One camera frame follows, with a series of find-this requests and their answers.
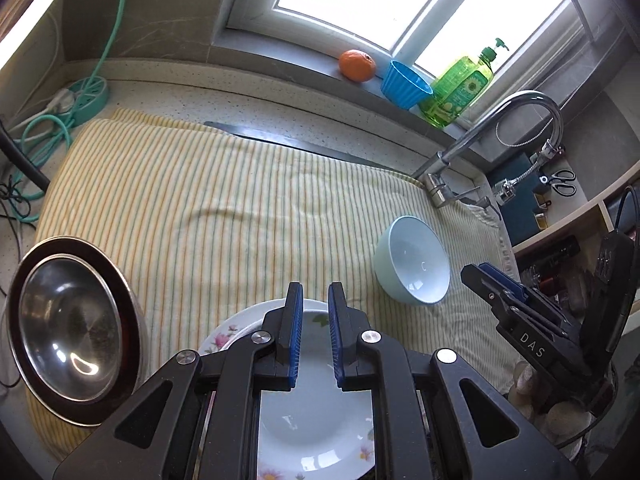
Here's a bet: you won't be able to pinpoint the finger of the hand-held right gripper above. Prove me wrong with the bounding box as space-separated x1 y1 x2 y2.
460 265 581 366
479 261 583 333

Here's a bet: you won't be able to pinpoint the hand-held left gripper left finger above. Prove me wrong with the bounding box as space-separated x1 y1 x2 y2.
52 282 305 480

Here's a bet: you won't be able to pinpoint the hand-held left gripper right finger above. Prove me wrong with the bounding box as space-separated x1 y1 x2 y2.
327 282 578 480

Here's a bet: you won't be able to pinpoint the large floral plate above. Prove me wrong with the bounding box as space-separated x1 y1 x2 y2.
199 298 331 359

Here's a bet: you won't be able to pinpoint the small floral plate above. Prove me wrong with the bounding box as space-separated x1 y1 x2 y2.
227 305 379 480

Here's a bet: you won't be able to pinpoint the light blue bowl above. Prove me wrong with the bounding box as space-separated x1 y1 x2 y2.
373 215 451 306

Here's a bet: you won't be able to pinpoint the large steel bowl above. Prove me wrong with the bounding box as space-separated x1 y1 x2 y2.
6 236 147 428

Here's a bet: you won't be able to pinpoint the wooden shelf unit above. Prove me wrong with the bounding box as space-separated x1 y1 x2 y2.
512 170 640 261

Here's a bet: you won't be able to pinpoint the blue knife holder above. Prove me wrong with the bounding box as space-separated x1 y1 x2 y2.
487 152 551 233

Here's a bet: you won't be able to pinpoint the flexible faucet sprayer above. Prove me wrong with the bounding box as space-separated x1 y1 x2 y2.
492 140 561 205

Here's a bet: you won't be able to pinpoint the yellow striped cloth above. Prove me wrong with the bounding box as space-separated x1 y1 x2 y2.
27 107 521 461

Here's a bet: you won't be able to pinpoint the chrome faucet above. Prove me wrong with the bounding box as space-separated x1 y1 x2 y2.
411 90 565 209

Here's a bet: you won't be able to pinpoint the green dish soap bottle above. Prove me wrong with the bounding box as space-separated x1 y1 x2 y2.
419 37 508 127

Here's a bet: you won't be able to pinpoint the blue ribbed cup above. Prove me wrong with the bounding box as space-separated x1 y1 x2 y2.
381 60 434 111

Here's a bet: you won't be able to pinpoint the orange tangerine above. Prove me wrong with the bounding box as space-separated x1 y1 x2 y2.
338 49 376 82

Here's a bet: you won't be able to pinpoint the white framed window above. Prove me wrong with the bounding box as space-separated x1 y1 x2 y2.
225 0 591 72

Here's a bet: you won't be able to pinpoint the round teal power strip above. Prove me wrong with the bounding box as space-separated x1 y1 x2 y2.
67 76 110 123

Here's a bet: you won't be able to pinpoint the black tripod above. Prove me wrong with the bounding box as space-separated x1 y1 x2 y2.
0 122 51 191

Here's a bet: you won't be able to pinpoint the white plug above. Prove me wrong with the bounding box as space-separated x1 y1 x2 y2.
47 87 76 113

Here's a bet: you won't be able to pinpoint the black handled scissors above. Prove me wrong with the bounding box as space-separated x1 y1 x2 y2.
539 169 577 197

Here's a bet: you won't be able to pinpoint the black cable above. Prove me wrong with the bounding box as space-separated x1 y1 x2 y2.
0 175 32 222

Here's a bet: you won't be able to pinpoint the teal cable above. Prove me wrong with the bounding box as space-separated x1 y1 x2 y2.
10 0 135 223

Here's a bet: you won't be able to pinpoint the white cable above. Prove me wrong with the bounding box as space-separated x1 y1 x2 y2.
0 15 64 146

